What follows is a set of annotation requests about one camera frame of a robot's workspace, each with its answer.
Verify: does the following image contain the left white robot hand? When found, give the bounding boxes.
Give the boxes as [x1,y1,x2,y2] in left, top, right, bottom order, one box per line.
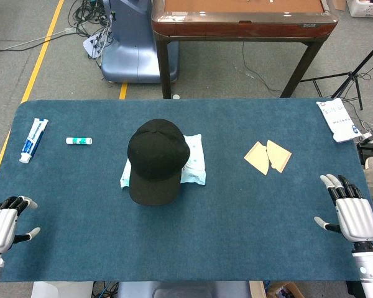
[0,196,41,254]

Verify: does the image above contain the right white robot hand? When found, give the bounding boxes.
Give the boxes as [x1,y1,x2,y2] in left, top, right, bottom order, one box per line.
[313,173,373,243]

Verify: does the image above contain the black baseball cap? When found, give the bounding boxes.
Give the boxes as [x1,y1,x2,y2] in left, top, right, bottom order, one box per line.
[127,118,191,206]

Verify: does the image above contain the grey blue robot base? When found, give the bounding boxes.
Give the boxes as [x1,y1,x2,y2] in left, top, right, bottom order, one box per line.
[116,281,252,298]

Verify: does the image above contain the blue white toothpaste tube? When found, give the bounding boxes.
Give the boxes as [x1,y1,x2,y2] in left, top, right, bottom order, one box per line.
[18,117,49,164]

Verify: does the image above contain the tan paper piece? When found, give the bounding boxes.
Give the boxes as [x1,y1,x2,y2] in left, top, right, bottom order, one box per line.
[244,141,270,176]
[266,140,292,173]

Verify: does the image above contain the white printed plastic packet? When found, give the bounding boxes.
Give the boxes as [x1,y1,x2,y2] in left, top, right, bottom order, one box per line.
[316,97,362,143]

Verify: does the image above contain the brown cardboard box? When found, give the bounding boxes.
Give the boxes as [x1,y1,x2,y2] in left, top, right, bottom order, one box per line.
[265,281,305,298]

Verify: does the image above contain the white green glue stick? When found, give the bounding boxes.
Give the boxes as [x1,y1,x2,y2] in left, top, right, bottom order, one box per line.
[65,137,93,145]

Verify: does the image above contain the green wet wipes pack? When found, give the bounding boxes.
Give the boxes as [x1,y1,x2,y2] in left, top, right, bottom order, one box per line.
[120,161,132,189]

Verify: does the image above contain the black tripod stand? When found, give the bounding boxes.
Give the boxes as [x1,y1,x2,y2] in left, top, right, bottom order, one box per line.
[300,36,373,111]

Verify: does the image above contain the light blue wet wipes pack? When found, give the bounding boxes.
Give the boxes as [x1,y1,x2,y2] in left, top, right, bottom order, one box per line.
[180,133,206,186]

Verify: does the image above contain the blue carpet table mat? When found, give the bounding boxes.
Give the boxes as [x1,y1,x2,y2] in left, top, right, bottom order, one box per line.
[0,98,373,282]

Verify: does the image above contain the white plastic basket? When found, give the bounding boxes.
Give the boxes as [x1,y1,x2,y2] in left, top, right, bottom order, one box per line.
[346,0,373,18]

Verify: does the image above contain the blue grey machine base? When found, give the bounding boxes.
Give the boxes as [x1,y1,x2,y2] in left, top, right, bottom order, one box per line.
[99,0,180,84]

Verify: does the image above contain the brown mahjong table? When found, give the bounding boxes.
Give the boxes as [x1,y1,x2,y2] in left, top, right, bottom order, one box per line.
[151,0,339,99]

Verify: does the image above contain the thin black floor cable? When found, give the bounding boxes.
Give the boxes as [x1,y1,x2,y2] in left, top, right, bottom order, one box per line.
[242,42,282,93]

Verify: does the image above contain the white floor cable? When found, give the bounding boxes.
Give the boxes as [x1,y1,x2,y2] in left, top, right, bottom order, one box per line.
[0,27,77,56]

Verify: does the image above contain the tangled black cable bundle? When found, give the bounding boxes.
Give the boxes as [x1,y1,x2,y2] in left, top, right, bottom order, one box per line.
[68,0,116,60]

